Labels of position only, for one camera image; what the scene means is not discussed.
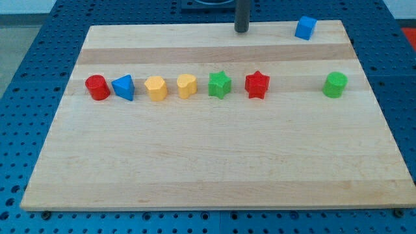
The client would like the green star block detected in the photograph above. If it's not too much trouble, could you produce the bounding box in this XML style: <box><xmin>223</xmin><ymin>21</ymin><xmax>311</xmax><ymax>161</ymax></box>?
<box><xmin>208</xmin><ymin>71</ymin><xmax>231</xmax><ymax>99</ymax></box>

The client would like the blue cube block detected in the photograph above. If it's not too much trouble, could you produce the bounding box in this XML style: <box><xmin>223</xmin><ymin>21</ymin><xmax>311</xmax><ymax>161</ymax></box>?
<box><xmin>294</xmin><ymin>16</ymin><xmax>317</xmax><ymax>40</ymax></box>

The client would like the blue triangle block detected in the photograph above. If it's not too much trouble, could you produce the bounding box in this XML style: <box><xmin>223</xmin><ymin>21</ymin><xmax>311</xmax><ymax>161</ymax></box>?
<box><xmin>111</xmin><ymin>75</ymin><xmax>135</xmax><ymax>101</ymax></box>

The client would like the red cylinder block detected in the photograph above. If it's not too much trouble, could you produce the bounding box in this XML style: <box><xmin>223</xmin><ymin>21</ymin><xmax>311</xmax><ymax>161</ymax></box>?
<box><xmin>85</xmin><ymin>75</ymin><xmax>111</xmax><ymax>101</ymax></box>

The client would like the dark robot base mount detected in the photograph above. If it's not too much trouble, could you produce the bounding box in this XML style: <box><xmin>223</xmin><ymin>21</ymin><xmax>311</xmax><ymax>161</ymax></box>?
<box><xmin>179</xmin><ymin>0</ymin><xmax>235</xmax><ymax>12</ymax></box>

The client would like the red star block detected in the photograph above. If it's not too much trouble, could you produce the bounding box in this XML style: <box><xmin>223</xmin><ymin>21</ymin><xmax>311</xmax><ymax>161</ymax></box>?
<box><xmin>244</xmin><ymin>71</ymin><xmax>270</xmax><ymax>99</ymax></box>

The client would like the green cylinder block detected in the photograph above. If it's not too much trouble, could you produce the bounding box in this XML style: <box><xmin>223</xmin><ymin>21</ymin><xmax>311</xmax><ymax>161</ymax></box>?
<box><xmin>322</xmin><ymin>71</ymin><xmax>348</xmax><ymax>98</ymax></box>

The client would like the large wooden board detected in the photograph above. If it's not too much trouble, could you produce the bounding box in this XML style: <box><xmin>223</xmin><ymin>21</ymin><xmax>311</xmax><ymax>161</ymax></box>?
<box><xmin>21</xmin><ymin>20</ymin><xmax>415</xmax><ymax>211</ymax></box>

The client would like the yellow hexagon block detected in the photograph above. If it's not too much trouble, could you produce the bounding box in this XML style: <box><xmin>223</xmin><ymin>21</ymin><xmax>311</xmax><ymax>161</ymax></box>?
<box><xmin>144</xmin><ymin>76</ymin><xmax>168</xmax><ymax>101</ymax></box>

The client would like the yellow heart block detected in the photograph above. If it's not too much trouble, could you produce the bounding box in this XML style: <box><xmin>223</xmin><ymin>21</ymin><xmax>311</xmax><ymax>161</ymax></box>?
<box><xmin>177</xmin><ymin>74</ymin><xmax>198</xmax><ymax>99</ymax></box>

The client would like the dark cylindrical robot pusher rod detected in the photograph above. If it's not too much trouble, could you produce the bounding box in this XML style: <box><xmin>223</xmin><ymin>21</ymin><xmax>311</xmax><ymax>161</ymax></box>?
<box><xmin>234</xmin><ymin>0</ymin><xmax>251</xmax><ymax>33</ymax></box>

